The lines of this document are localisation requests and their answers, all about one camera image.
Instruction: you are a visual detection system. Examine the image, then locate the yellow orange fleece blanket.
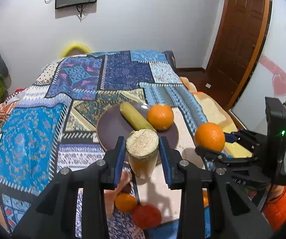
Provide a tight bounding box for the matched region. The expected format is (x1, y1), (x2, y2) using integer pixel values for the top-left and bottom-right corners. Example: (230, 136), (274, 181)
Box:
(180, 77), (252, 158)

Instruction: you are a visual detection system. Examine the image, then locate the blue patchwork bedspread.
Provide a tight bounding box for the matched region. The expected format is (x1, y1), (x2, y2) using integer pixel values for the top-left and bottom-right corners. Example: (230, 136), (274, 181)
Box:
(0, 50), (207, 232)

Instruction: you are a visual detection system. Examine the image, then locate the orange jacket sleeve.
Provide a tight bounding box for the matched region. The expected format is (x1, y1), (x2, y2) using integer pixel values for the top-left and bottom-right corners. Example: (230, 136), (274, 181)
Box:
(262, 185), (286, 231)

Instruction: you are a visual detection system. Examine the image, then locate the dark purple round plate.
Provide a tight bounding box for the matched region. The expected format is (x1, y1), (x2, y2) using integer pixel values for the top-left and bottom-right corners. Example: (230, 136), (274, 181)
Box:
(96, 105), (179, 151)

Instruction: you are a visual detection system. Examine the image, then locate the yellow plush toy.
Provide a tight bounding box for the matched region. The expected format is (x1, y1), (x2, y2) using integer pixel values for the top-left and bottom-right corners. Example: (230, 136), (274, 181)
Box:
(60, 42), (92, 58)

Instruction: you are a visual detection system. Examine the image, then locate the thick sugarcane stump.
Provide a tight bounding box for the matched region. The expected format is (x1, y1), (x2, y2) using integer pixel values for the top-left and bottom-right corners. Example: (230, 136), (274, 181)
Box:
(126, 129), (159, 179)

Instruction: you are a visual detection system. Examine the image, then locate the red tomato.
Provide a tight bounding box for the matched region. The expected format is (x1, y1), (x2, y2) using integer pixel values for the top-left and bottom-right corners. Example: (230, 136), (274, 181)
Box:
(132, 204), (162, 229)

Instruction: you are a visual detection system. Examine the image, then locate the large orange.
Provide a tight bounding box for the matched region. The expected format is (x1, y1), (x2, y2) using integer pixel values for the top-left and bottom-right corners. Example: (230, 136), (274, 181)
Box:
(147, 104), (174, 131)
(194, 122), (226, 152)

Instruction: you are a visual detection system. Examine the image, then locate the pink pomelo segment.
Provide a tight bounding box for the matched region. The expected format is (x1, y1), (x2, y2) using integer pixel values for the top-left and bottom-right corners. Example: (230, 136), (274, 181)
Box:
(104, 170), (132, 218)

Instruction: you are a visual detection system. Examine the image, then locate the dark bag behind bed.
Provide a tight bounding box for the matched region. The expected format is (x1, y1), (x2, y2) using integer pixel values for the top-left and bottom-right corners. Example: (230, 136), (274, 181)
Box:
(163, 50), (176, 72)

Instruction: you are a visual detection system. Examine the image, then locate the yellow sugarcane piece on plate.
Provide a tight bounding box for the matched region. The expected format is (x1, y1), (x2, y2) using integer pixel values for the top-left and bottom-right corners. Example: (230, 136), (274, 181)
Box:
(120, 102), (156, 131)

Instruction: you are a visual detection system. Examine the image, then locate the brown wooden door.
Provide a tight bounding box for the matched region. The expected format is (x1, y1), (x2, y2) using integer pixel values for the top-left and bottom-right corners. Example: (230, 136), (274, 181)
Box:
(206, 0), (268, 110)

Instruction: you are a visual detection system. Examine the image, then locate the small mandarin orange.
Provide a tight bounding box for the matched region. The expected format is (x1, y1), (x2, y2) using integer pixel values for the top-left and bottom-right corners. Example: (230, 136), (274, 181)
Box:
(114, 193), (138, 213)

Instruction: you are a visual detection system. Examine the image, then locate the large orange on plate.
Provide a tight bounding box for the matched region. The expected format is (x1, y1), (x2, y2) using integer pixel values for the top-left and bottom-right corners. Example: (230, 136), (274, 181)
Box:
(147, 104), (174, 131)

